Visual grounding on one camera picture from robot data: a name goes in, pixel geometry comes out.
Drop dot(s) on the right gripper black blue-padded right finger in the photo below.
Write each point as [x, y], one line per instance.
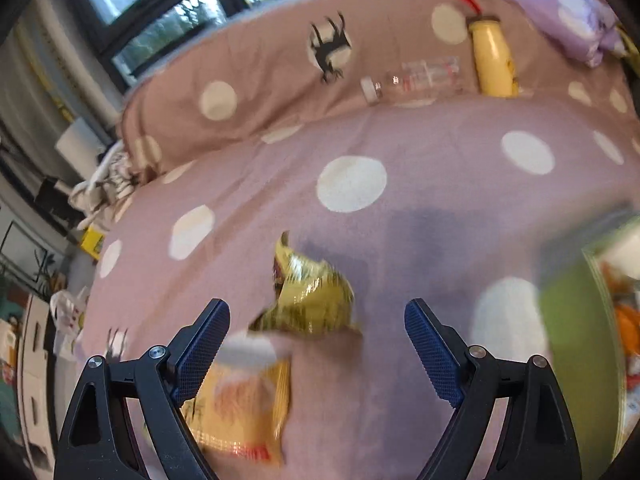
[537, 438]

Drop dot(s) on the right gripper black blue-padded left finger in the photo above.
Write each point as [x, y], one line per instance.
[97, 440]

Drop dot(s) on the orange cracker snack packet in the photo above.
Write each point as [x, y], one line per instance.
[242, 405]

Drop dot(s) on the gold snack bag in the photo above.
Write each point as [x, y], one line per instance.
[311, 298]

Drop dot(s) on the white plastic bag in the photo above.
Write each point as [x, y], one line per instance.
[68, 314]

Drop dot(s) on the green storage box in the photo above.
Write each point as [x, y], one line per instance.
[587, 354]

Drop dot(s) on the orange snack pack in box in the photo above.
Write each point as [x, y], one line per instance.
[624, 293]

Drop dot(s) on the small yellow box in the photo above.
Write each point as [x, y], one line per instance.
[92, 242]

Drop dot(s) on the white patterned cloth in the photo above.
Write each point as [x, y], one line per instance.
[102, 198]

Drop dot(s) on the white paper roll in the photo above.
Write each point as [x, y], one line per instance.
[80, 147]

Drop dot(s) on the pink polka dot bedsheet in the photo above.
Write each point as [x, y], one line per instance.
[362, 406]

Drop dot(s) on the yellow bottle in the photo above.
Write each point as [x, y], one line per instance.
[493, 60]

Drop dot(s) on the clear plastic bottle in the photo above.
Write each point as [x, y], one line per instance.
[416, 80]

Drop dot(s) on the brown polka dot pillow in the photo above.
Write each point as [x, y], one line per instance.
[279, 89]

